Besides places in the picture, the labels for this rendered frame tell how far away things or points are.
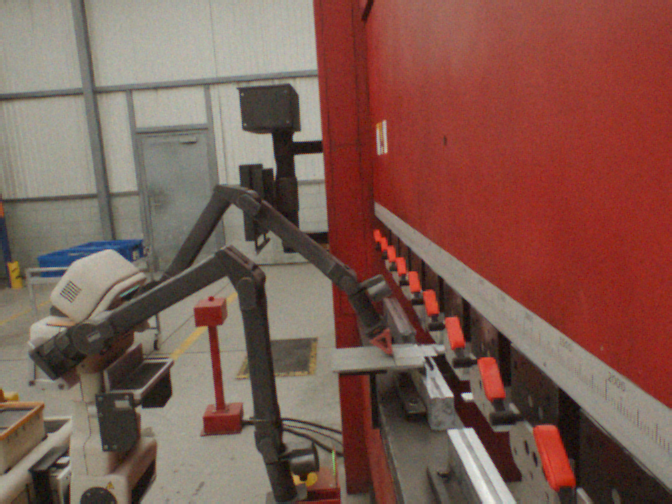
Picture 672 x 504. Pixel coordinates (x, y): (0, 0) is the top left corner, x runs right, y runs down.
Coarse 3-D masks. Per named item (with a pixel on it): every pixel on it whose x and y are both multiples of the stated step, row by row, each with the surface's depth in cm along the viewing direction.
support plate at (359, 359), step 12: (348, 348) 178; (360, 348) 178; (372, 348) 177; (336, 360) 169; (348, 360) 168; (360, 360) 167; (372, 360) 167; (384, 360) 166; (396, 360) 165; (408, 360) 165; (420, 360) 164; (336, 372) 161
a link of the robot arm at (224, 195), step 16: (224, 192) 164; (240, 192) 164; (256, 192) 170; (208, 208) 167; (224, 208) 166; (240, 208) 164; (208, 224) 167; (192, 240) 168; (176, 256) 170; (192, 256) 169; (176, 272) 170
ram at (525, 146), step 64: (384, 0) 174; (448, 0) 97; (512, 0) 67; (576, 0) 51; (640, 0) 42; (384, 64) 183; (448, 64) 100; (512, 64) 68; (576, 64) 52; (640, 64) 42; (448, 128) 103; (512, 128) 70; (576, 128) 53; (640, 128) 43; (384, 192) 207; (448, 192) 106; (512, 192) 71; (576, 192) 54; (640, 192) 43; (512, 256) 73; (576, 256) 55; (640, 256) 44; (576, 320) 56; (640, 320) 44; (576, 384) 57; (640, 384) 45; (640, 448) 46
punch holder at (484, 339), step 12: (480, 324) 90; (492, 324) 84; (480, 336) 90; (492, 336) 84; (504, 336) 81; (480, 348) 91; (492, 348) 84; (504, 348) 81; (504, 360) 82; (504, 372) 82; (480, 384) 92; (504, 384) 82; (480, 396) 92; (480, 408) 92; (492, 408) 85
